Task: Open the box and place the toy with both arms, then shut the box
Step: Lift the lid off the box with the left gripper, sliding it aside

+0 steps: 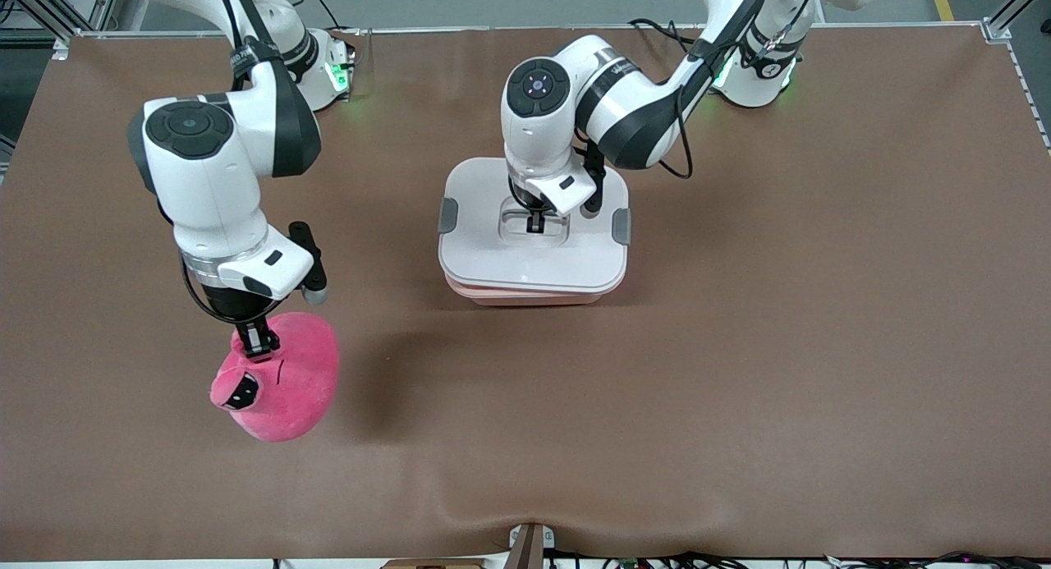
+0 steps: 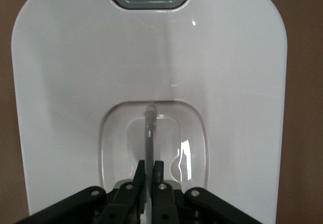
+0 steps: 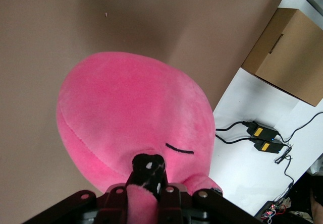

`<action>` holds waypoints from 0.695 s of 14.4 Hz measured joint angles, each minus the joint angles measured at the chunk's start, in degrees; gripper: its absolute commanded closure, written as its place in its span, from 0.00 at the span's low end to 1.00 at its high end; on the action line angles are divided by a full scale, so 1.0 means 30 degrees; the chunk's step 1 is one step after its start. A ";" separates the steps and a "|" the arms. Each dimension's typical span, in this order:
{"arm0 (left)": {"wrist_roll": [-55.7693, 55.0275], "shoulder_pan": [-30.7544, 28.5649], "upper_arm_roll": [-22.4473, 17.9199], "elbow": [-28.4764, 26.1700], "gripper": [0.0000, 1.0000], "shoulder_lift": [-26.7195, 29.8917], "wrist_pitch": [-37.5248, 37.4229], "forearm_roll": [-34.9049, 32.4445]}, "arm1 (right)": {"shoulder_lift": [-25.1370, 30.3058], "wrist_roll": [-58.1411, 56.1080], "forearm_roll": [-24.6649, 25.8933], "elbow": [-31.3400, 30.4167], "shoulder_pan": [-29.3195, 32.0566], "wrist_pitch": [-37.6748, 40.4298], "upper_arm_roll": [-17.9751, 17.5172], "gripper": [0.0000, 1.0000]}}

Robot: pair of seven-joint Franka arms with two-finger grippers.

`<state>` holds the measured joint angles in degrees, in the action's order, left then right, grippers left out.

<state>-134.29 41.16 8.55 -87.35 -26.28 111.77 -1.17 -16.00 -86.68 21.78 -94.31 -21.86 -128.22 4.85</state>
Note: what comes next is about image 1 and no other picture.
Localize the aluminium table edge rail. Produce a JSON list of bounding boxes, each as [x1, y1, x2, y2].
[[74, 23, 986, 39]]

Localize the brown table mat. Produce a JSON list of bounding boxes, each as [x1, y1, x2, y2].
[[0, 27, 1051, 563]]

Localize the black right base cable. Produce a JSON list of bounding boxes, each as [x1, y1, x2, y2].
[[308, 0, 354, 32]]

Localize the white box lid grey clips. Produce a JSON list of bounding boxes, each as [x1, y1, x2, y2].
[[438, 157, 631, 295]]

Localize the metal table clamp bracket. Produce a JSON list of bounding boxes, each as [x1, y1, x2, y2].
[[507, 522, 557, 569]]

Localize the black base cable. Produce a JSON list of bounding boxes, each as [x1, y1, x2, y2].
[[628, 17, 711, 61], [308, 0, 354, 32]]

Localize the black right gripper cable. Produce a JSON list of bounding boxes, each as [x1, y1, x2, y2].
[[179, 0, 284, 325]]

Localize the pink translucent plastic box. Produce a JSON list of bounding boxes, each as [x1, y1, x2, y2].
[[443, 272, 629, 308]]

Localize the pink plush toy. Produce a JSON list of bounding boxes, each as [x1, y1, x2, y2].
[[209, 310, 340, 443]]

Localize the aluminium frame extrusion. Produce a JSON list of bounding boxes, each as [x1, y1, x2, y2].
[[981, 0, 1051, 44], [0, 0, 124, 61]]

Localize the black left base cable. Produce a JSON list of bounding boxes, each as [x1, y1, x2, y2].
[[628, 17, 711, 61]]

